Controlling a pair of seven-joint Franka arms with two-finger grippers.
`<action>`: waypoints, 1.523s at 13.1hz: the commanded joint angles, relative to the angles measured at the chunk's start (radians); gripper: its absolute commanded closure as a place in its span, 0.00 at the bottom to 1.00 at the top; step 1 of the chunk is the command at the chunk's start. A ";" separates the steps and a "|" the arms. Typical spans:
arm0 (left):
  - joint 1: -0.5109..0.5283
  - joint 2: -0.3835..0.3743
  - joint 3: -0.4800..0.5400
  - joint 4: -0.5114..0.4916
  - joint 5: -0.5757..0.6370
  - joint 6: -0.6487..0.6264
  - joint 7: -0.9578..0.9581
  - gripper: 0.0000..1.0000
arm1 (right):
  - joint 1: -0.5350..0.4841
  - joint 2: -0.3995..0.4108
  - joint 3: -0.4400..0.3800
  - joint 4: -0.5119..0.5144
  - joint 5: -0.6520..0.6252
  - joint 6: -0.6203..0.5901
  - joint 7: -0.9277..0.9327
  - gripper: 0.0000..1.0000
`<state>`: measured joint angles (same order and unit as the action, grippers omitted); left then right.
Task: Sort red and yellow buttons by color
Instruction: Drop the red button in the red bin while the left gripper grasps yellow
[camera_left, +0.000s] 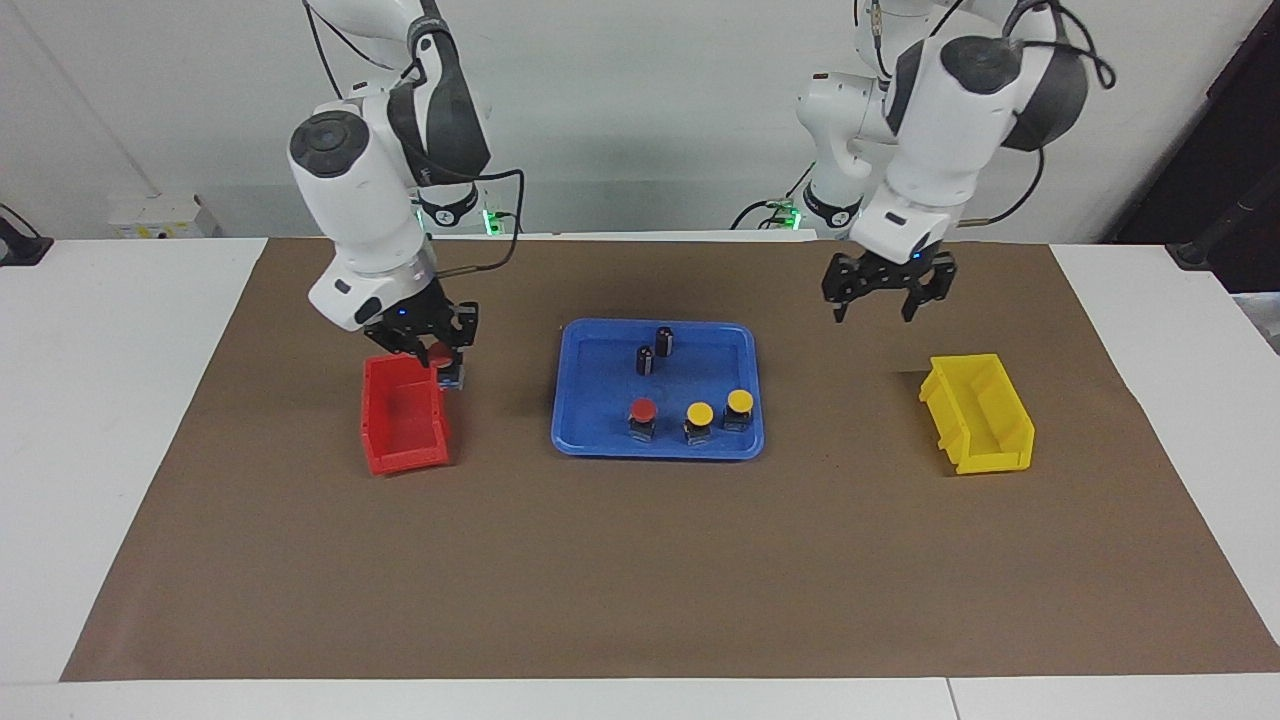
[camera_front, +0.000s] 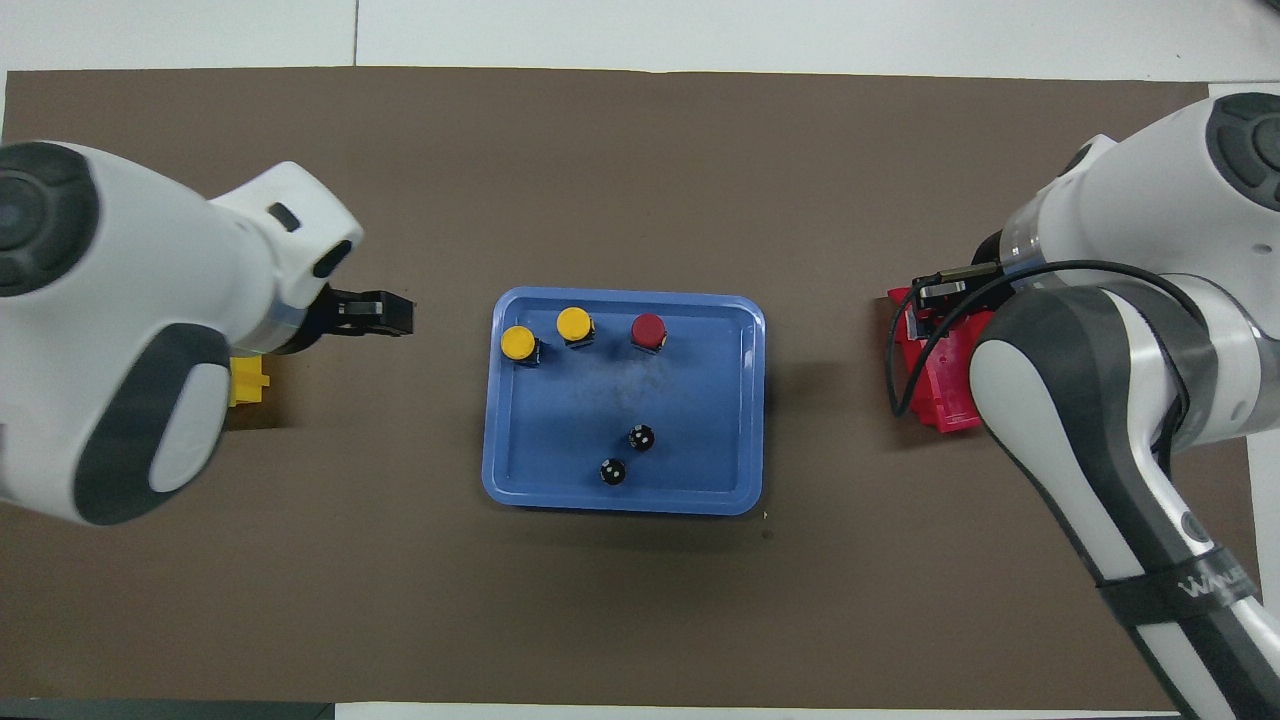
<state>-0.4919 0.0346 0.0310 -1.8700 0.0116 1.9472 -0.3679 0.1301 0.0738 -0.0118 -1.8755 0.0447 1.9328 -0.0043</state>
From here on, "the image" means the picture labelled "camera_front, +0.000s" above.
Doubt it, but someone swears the brown paper table mat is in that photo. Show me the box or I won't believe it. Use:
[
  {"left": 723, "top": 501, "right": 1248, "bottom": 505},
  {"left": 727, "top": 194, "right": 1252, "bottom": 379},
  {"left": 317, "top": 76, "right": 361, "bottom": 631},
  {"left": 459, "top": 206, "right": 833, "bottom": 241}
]
[{"left": 0, "top": 68, "right": 1259, "bottom": 706}]

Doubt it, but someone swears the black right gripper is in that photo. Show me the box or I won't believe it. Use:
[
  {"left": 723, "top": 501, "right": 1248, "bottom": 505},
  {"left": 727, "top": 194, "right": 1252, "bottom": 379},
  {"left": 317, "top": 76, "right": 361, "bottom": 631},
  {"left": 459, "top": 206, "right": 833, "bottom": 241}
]
[{"left": 915, "top": 235, "right": 1011, "bottom": 316}]

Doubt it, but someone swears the blue plastic tray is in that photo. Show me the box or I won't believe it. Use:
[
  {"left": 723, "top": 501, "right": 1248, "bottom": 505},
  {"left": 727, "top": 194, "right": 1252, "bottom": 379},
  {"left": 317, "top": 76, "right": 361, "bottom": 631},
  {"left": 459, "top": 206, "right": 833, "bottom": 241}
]
[{"left": 482, "top": 287, "right": 768, "bottom": 517}]

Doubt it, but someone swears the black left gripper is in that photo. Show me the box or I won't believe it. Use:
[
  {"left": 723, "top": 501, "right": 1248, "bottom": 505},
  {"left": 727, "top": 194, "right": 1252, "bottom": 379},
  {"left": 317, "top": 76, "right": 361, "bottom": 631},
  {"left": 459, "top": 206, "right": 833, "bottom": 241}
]
[{"left": 270, "top": 283, "right": 417, "bottom": 358}]

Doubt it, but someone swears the yellow plastic bin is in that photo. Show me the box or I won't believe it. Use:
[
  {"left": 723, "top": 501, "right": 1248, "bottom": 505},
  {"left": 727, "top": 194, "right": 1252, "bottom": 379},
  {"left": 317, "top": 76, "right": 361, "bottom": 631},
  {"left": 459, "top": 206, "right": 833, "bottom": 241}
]
[{"left": 228, "top": 355, "right": 273, "bottom": 409}]

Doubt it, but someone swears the red plastic bin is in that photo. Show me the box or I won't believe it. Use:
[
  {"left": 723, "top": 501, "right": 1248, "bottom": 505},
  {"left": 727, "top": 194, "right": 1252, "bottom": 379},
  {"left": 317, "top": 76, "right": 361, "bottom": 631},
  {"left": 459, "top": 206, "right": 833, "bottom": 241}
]
[{"left": 887, "top": 287, "right": 991, "bottom": 434}]

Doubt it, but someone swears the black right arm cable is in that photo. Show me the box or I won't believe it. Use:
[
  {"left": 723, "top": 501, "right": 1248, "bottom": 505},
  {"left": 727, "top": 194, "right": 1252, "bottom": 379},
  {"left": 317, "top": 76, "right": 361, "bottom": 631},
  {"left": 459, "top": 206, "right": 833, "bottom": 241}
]
[{"left": 888, "top": 260, "right": 1216, "bottom": 419}]

